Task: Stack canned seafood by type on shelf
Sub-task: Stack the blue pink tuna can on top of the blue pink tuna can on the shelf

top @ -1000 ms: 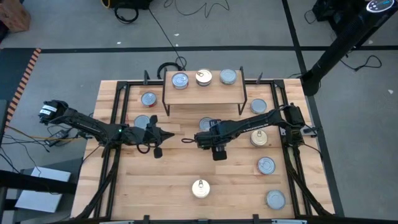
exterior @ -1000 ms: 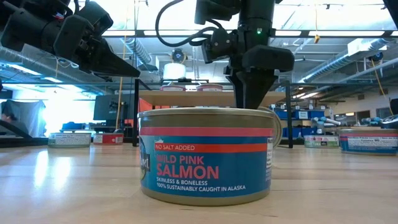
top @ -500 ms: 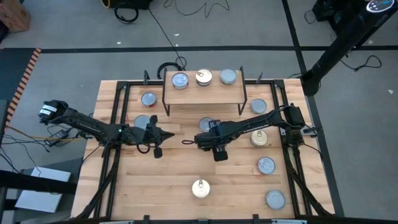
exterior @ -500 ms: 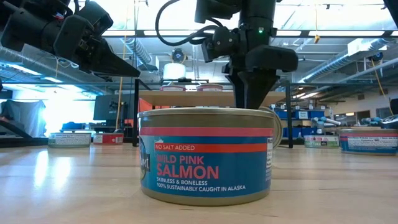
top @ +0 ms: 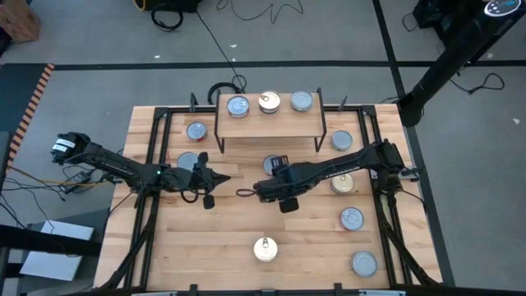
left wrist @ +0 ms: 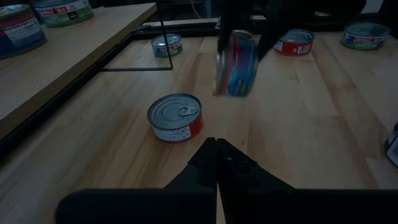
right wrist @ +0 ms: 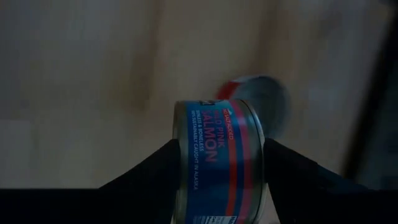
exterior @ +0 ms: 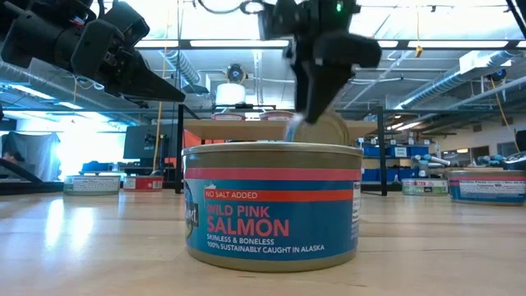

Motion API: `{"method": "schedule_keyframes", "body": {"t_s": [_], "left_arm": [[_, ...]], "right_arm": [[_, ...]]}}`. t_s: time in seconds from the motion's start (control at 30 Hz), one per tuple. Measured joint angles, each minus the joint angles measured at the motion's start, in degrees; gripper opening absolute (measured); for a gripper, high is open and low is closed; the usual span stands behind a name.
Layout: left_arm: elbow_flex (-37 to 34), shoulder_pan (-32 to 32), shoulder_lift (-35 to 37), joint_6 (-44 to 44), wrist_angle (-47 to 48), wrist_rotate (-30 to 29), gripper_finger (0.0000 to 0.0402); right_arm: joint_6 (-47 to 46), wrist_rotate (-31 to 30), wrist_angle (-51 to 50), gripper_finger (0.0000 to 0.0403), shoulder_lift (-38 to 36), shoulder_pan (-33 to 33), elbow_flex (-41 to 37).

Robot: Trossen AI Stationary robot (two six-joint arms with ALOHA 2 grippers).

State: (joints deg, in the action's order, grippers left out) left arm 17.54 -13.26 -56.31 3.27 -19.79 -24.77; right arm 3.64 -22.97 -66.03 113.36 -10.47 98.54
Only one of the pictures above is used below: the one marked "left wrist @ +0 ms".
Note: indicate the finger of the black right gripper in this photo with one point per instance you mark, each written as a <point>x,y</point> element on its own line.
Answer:
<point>269,42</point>
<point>224,34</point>

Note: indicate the wooden shelf with black legs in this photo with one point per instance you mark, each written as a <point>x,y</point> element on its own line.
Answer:
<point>77,46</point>

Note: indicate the blue Wild Planet salmon can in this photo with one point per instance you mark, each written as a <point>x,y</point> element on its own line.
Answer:
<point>393,146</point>
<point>239,68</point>
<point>21,34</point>

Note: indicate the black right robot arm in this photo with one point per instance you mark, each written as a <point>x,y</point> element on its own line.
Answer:
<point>317,9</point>

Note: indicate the red labelled seafood can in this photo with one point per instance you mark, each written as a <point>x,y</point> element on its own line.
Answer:
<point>295,43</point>
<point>174,115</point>

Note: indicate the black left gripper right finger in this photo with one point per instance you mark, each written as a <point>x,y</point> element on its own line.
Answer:
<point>239,171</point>

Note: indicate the red label can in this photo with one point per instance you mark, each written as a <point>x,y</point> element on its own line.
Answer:
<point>158,46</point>

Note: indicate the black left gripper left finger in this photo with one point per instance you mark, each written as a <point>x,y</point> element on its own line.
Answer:
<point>202,171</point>

